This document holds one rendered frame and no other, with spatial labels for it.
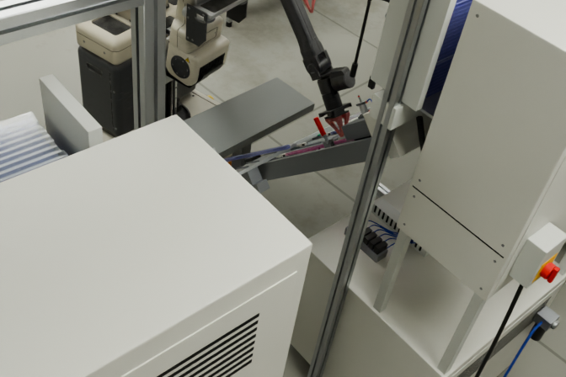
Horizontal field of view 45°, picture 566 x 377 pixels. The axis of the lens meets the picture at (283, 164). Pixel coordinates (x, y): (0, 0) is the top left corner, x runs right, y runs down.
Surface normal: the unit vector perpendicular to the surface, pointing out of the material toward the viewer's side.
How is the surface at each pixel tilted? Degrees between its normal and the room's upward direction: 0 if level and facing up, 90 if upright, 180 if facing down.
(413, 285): 0
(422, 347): 0
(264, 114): 0
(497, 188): 90
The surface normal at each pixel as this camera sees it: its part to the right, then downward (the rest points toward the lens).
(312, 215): 0.12, -0.73
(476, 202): -0.76, 0.37
